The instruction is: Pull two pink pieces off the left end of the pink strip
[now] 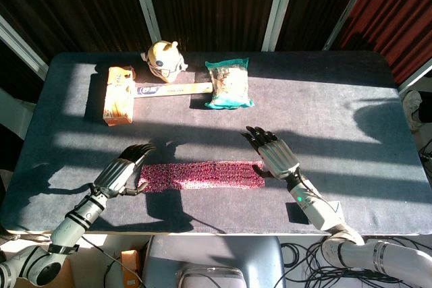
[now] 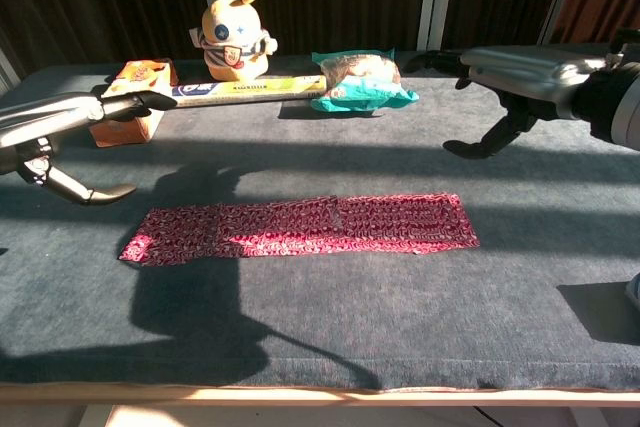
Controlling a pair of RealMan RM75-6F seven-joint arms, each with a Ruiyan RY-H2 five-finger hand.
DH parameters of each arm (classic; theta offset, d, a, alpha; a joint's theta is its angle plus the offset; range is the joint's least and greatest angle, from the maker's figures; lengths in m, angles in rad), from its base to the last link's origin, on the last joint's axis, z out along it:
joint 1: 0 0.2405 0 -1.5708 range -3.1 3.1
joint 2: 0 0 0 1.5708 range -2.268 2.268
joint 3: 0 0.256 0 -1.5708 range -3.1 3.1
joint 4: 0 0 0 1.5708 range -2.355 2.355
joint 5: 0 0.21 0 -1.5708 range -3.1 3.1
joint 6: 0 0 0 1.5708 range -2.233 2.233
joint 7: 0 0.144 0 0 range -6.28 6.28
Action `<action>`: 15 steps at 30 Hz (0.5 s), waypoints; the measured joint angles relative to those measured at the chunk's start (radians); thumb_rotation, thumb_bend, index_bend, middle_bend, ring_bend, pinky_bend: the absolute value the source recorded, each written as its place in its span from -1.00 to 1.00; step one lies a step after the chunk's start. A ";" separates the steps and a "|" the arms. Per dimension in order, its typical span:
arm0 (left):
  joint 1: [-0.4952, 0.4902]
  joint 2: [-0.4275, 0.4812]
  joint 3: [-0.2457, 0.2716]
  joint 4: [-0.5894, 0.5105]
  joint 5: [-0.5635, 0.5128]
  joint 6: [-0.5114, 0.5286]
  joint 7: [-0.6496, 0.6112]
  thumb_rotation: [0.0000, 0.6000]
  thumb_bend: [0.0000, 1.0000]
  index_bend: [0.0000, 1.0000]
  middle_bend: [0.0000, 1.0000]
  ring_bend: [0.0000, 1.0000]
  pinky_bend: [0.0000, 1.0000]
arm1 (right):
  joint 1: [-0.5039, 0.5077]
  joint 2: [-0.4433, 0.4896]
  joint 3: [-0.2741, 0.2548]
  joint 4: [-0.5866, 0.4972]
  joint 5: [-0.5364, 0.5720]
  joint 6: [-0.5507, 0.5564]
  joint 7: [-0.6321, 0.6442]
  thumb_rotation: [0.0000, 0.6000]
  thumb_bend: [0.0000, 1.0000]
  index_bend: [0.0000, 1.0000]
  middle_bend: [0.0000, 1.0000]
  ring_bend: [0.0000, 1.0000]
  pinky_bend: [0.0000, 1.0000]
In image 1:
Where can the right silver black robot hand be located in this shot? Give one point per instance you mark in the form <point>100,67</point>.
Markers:
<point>276,158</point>

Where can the green snack bag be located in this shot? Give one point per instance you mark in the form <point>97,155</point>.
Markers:
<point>229,82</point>

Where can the long white toothpaste box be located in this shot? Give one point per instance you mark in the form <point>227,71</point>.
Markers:
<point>168,90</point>

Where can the dark grey table cloth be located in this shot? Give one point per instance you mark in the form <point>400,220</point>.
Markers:
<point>303,116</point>

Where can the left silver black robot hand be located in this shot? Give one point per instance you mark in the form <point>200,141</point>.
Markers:
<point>116,173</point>

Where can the white window post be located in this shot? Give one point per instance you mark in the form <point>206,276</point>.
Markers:
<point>347,11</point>
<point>275,8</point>
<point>145,1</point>

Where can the orange carton box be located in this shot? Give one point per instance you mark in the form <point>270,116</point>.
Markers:
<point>118,99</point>

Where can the yellow plush toy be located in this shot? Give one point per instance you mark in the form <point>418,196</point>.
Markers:
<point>163,62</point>

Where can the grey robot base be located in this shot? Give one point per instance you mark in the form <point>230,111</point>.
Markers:
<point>216,254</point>

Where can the red curtain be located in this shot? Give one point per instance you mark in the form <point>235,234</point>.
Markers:
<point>395,8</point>

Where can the dark red knitted cloth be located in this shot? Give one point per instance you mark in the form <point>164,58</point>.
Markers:
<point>202,175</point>

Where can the small orange cardboard piece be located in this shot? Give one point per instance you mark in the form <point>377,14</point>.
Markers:
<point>130,264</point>

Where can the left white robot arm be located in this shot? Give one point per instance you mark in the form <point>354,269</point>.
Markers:
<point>69,229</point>

